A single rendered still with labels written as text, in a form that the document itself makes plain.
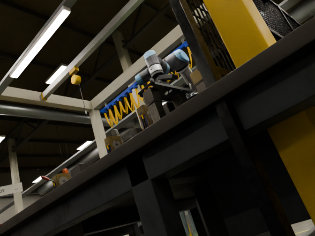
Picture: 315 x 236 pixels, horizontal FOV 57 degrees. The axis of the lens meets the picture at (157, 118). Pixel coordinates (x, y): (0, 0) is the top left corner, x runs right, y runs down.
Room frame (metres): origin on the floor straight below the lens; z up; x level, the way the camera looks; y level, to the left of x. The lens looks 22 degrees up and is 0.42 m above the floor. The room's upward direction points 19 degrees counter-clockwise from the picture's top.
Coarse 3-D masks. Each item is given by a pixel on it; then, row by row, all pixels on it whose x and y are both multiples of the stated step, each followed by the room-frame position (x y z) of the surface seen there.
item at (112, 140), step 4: (108, 136) 1.55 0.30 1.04; (112, 136) 1.56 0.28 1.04; (116, 136) 1.58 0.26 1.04; (104, 140) 1.58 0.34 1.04; (108, 140) 1.55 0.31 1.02; (112, 140) 1.56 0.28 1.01; (116, 140) 1.58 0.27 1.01; (120, 140) 1.60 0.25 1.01; (108, 144) 1.54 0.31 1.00; (112, 144) 1.55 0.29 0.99; (116, 144) 1.57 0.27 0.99; (120, 144) 1.59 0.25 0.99; (108, 148) 1.55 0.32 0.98; (112, 148) 1.55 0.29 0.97; (108, 152) 1.57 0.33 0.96
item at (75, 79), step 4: (72, 68) 3.85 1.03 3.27; (76, 68) 3.84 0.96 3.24; (72, 72) 3.86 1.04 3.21; (76, 72) 3.90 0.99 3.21; (72, 76) 3.85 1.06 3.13; (76, 76) 3.82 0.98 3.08; (72, 80) 3.87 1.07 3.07; (76, 80) 3.83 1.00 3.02; (80, 80) 3.88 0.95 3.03; (76, 84) 3.91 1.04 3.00; (80, 88) 3.86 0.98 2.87
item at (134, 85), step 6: (186, 42) 4.01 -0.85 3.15; (180, 48) 4.09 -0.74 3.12; (132, 84) 4.78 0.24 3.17; (138, 84) 4.76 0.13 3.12; (126, 90) 4.88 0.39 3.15; (144, 90) 4.65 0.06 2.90; (120, 96) 4.99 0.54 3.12; (126, 96) 4.97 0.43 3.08; (132, 96) 4.86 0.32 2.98; (138, 96) 4.80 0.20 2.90; (114, 102) 5.12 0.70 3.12; (120, 102) 5.06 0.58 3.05; (126, 102) 4.93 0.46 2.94; (132, 102) 4.88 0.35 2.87; (138, 102) 4.80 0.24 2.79; (108, 108) 5.21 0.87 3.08; (114, 108) 5.13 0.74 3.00; (120, 108) 5.06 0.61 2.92; (126, 108) 4.98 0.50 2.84; (108, 120) 5.33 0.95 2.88
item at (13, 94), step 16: (64, 0) 2.59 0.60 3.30; (176, 32) 4.01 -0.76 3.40; (160, 48) 4.24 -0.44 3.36; (16, 64) 3.35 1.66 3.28; (144, 64) 4.48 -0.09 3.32; (128, 80) 4.77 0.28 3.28; (0, 96) 3.95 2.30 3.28; (16, 96) 4.12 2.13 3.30; (32, 96) 4.35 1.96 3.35; (64, 96) 4.89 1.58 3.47; (96, 96) 5.30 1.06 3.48; (112, 96) 5.17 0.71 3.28
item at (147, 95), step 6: (150, 90) 1.04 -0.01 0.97; (156, 90) 1.07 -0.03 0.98; (144, 96) 1.07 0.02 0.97; (150, 96) 1.05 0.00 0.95; (156, 96) 1.06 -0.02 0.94; (150, 102) 1.06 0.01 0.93; (156, 102) 1.05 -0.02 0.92; (150, 108) 1.07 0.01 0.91; (156, 108) 1.05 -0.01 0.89; (162, 108) 1.07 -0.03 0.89; (150, 114) 1.08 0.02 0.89; (156, 114) 1.06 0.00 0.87; (162, 114) 1.06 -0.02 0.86; (156, 120) 1.06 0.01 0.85
